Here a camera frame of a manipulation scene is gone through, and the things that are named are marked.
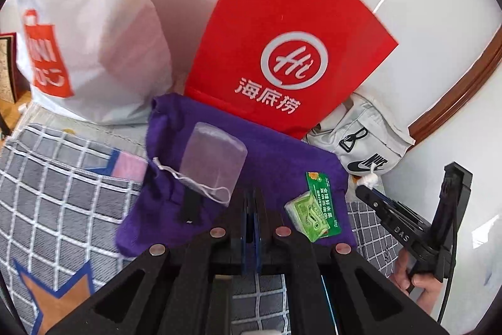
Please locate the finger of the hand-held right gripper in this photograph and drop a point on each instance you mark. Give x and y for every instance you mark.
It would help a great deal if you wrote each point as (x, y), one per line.
(408, 219)
(392, 227)

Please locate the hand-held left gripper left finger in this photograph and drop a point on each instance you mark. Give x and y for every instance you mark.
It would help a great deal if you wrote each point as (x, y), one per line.
(241, 225)

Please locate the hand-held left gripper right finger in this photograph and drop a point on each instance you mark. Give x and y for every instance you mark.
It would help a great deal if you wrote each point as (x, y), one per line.
(266, 225)

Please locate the light green tissue packet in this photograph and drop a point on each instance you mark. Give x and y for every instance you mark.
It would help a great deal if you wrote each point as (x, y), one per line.
(308, 213)

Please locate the white tissue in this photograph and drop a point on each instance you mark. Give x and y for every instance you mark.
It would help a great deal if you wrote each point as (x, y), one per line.
(370, 180)

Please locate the purple fabric tray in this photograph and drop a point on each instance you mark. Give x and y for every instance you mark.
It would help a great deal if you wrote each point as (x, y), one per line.
(274, 170)

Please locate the green wet wipes packet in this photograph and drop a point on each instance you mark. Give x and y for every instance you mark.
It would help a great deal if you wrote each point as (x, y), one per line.
(323, 193)

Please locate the clear plastic container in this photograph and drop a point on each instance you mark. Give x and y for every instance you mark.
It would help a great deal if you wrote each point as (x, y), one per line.
(213, 158)

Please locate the person's right hand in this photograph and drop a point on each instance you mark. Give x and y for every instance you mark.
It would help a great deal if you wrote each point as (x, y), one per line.
(425, 290)

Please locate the grey waist bag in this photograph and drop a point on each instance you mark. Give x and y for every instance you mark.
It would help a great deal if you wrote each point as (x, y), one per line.
(376, 131)

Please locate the grey checked star blanket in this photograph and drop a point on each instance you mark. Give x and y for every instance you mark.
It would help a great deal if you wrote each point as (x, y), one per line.
(59, 201)

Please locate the red paper bag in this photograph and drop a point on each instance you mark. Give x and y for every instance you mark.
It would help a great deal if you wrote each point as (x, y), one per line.
(274, 5)

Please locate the white plastic shopping bag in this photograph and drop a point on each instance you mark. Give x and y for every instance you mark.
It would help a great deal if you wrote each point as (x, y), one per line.
(98, 25)

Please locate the framed picture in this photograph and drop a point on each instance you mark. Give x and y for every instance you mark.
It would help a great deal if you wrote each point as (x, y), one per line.
(8, 68)

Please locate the brown wooden door frame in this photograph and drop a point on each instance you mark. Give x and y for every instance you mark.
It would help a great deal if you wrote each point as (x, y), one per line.
(470, 84)

